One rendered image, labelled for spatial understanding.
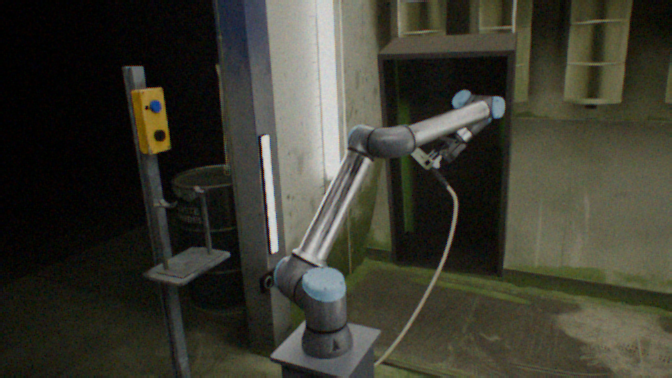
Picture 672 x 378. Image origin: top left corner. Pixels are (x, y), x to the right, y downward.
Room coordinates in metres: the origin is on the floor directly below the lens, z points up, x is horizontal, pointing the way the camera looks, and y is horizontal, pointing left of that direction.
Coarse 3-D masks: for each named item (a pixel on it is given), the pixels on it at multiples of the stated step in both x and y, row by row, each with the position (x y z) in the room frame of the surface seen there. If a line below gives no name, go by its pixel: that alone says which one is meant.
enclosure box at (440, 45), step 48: (384, 48) 2.47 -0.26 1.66; (432, 48) 2.35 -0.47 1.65; (480, 48) 2.24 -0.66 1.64; (384, 96) 2.39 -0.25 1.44; (432, 96) 2.67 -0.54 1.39; (432, 144) 2.73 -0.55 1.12; (480, 144) 2.63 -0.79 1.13; (432, 192) 2.79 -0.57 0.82; (480, 192) 2.68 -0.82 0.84; (432, 240) 2.77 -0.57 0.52; (480, 240) 2.72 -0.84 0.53
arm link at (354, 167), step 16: (368, 128) 1.88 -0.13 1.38; (352, 144) 1.88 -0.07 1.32; (352, 160) 1.84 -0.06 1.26; (368, 160) 1.85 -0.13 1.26; (336, 176) 1.84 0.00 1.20; (352, 176) 1.82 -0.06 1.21; (336, 192) 1.80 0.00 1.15; (352, 192) 1.80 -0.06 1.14; (320, 208) 1.80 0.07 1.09; (336, 208) 1.77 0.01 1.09; (320, 224) 1.75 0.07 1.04; (336, 224) 1.76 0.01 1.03; (304, 240) 1.76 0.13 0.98; (320, 240) 1.73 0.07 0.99; (288, 256) 1.79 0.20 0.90; (304, 256) 1.69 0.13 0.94; (320, 256) 1.71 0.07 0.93; (288, 272) 1.68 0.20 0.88; (304, 272) 1.65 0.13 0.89; (288, 288) 1.64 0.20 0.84
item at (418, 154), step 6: (420, 150) 2.31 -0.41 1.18; (414, 156) 2.31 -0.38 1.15; (420, 156) 2.20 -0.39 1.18; (426, 156) 2.17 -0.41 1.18; (420, 162) 2.18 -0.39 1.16; (432, 162) 2.16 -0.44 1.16; (426, 168) 2.16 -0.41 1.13; (432, 168) 2.26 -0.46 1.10; (432, 174) 2.26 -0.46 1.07; (438, 174) 2.26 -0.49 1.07; (438, 180) 2.26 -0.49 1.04; (444, 180) 2.27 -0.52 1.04; (444, 186) 2.27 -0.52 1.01
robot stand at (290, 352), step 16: (368, 336) 1.61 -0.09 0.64; (288, 352) 1.53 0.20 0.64; (304, 352) 1.53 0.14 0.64; (352, 352) 1.51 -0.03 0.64; (368, 352) 1.53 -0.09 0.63; (288, 368) 1.49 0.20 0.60; (304, 368) 1.44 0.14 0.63; (320, 368) 1.43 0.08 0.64; (336, 368) 1.43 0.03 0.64; (352, 368) 1.42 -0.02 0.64; (368, 368) 1.56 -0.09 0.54
